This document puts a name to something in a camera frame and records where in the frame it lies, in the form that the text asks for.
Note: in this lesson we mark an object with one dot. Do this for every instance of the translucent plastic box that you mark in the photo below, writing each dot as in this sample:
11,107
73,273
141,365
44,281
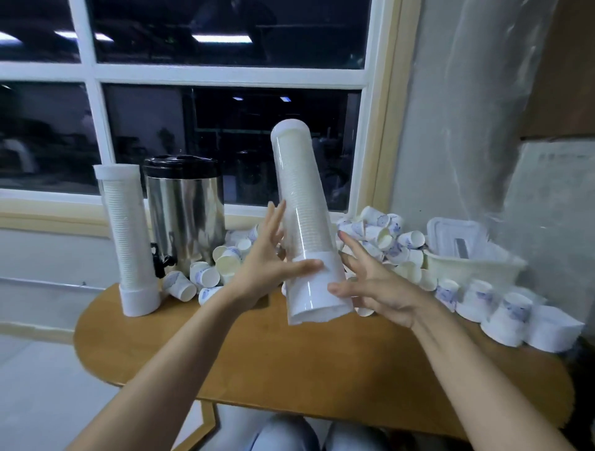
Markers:
474,265

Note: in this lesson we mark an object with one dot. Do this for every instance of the person's blue jeans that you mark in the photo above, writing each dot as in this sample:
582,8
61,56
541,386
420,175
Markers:
316,435

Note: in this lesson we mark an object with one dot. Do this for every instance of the person's left hand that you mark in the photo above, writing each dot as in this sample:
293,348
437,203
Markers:
265,274

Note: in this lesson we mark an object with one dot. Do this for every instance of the person's left forearm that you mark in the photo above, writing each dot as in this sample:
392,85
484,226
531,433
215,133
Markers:
158,381

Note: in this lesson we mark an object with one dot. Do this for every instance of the person's right hand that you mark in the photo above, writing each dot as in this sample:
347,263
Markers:
390,293

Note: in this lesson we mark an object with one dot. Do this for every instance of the person's right forearm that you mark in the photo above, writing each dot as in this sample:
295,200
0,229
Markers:
483,381

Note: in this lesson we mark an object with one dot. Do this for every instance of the pile of paper cups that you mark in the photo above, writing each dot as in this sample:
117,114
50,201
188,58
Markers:
381,232

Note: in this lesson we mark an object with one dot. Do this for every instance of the brown wooden wall cabinet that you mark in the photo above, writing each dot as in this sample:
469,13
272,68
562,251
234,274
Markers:
562,65

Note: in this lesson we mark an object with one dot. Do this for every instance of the white framed window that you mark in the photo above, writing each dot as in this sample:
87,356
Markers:
232,84

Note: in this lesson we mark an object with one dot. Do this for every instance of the stainless steel water dispenser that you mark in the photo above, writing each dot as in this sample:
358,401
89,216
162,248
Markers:
186,209

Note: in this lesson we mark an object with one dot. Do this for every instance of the white plastic lid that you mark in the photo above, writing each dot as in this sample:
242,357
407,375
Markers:
457,237

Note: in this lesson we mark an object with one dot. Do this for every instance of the wooden table leg frame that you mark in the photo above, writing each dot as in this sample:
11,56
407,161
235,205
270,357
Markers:
197,429

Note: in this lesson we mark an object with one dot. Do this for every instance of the clear plastic bag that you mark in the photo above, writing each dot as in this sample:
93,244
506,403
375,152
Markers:
558,223

